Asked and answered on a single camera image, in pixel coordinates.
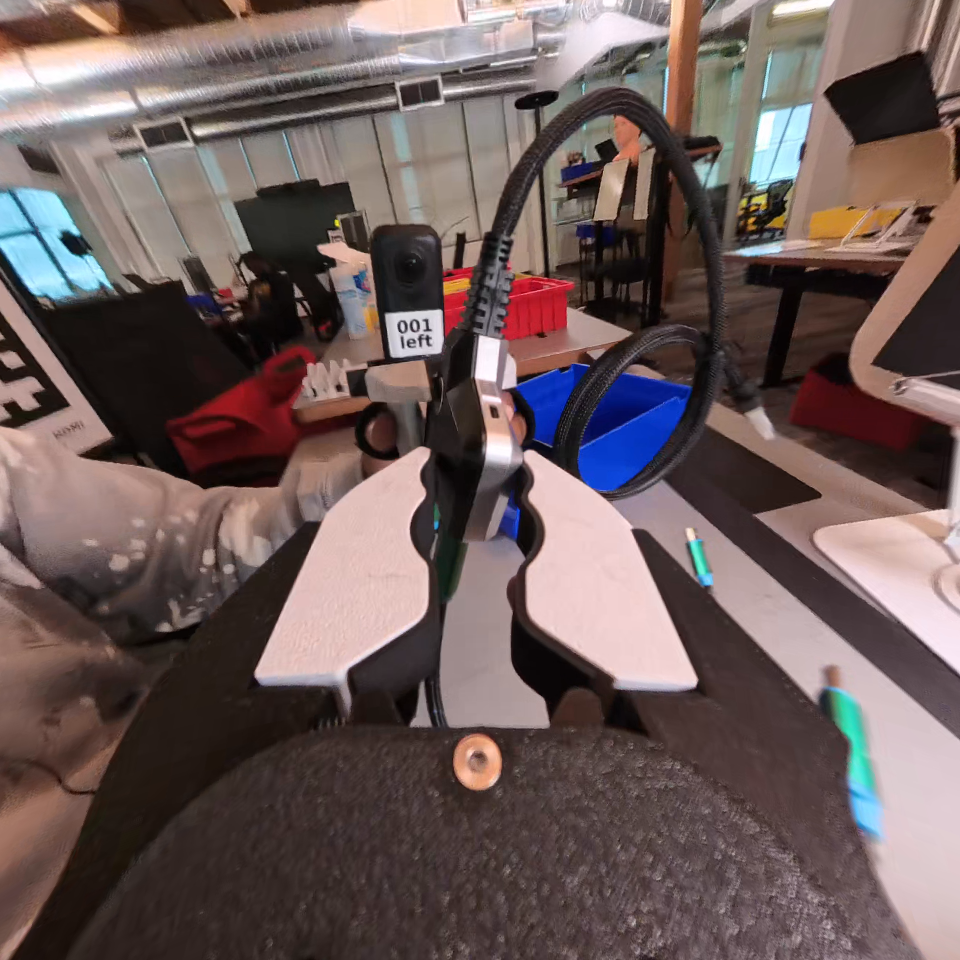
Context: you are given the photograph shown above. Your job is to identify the yellow plastic bin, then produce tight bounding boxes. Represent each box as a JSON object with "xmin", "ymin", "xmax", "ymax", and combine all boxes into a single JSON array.
[{"xmin": 808, "ymin": 204, "xmax": 901, "ymax": 241}]

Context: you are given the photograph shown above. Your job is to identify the wooden support post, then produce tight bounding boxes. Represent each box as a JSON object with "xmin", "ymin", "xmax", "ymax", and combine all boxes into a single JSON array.
[{"xmin": 666, "ymin": 0, "xmax": 706, "ymax": 301}]

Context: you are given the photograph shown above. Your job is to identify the white tablet stand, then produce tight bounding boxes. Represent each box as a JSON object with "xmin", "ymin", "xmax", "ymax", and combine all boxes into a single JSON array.
[
  {"xmin": 813, "ymin": 373, "xmax": 960, "ymax": 676},
  {"xmin": 838, "ymin": 201, "xmax": 937, "ymax": 252}
]

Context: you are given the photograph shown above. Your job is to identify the red plastic bin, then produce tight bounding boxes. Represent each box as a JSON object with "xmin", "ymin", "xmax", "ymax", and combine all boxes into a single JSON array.
[{"xmin": 442, "ymin": 271, "xmax": 576, "ymax": 340}]

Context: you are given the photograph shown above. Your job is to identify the red shopping basket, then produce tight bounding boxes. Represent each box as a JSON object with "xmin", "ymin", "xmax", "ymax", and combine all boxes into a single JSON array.
[{"xmin": 789, "ymin": 352, "xmax": 931, "ymax": 451}]

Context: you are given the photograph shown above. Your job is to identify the black partition panel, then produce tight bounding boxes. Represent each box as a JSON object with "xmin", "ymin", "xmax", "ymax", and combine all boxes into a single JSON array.
[{"xmin": 41, "ymin": 283, "xmax": 252, "ymax": 481}]

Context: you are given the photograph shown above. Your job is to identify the silver ventilation duct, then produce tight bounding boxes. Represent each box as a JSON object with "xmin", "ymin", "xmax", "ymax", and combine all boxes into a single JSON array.
[{"xmin": 0, "ymin": 0, "xmax": 676, "ymax": 140}]

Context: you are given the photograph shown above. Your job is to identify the white wipes canister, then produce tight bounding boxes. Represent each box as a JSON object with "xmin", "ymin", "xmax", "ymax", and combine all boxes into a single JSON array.
[{"xmin": 318, "ymin": 241, "xmax": 378, "ymax": 340}]

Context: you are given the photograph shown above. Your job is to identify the grey table with wood edge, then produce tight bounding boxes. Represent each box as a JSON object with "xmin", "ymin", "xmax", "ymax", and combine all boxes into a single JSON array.
[{"xmin": 292, "ymin": 307, "xmax": 633, "ymax": 425}]

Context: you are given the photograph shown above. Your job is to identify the blue-flecked cable with green plugs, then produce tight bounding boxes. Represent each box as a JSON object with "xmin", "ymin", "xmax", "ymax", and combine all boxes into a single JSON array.
[{"xmin": 423, "ymin": 502, "xmax": 885, "ymax": 840}]

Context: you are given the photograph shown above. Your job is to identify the black and yellow office chair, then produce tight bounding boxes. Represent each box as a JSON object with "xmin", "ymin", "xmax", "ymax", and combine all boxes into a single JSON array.
[{"xmin": 738, "ymin": 180, "xmax": 795, "ymax": 237}]

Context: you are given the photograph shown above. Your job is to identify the person's left forearm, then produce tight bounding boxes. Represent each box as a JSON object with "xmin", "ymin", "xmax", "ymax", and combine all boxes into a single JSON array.
[{"xmin": 0, "ymin": 426, "xmax": 369, "ymax": 646}]

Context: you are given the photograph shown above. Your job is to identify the large black monitor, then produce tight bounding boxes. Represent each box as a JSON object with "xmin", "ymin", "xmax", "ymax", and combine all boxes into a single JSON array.
[{"xmin": 234, "ymin": 180, "xmax": 357, "ymax": 264}]

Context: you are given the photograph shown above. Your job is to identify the wooden desk with black legs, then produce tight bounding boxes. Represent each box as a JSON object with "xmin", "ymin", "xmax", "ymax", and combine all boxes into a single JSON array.
[{"xmin": 723, "ymin": 236, "xmax": 920, "ymax": 387}]

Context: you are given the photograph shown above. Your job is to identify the black floor lamp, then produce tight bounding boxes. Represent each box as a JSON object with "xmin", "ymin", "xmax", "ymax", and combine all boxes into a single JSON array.
[{"xmin": 514, "ymin": 90, "xmax": 560, "ymax": 279}]

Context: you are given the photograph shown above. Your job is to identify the red fabric bag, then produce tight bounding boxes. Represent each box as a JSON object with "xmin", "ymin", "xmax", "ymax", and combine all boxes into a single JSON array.
[{"xmin": 165, "ymin": 346, "xmax": 320, "ymax": 485}]

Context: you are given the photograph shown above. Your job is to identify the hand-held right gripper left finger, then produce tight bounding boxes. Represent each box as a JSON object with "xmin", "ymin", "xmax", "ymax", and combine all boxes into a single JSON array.
[{"xmin": 253, "ymin": 447, "xmax": 444, "ymax": 721}]

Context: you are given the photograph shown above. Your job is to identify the blue plastic bin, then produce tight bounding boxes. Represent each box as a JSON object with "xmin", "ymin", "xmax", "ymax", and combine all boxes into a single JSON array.
[{"xmin": 501, "ymin": 363, "xmax": 695, "ymax": 543}]

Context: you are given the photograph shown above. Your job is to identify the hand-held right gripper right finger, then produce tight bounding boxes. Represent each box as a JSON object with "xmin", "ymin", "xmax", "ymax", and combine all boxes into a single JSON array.
[{"xmin": 510, "ymin": 450, "xmax": 700, "ymax": 725}]

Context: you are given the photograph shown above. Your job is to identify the white toothed holder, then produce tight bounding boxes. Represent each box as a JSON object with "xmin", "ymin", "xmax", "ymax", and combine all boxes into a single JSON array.
[{"xmin": 300, "ymin": 358, "xmax": 370, "ymax": 402}]

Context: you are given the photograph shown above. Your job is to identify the black-white patterned sign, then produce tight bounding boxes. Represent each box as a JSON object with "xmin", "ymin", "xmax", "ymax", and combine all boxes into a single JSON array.
[{"xmin": 0, "ymin": 277, "xmax": 114, "ymax": 455}]

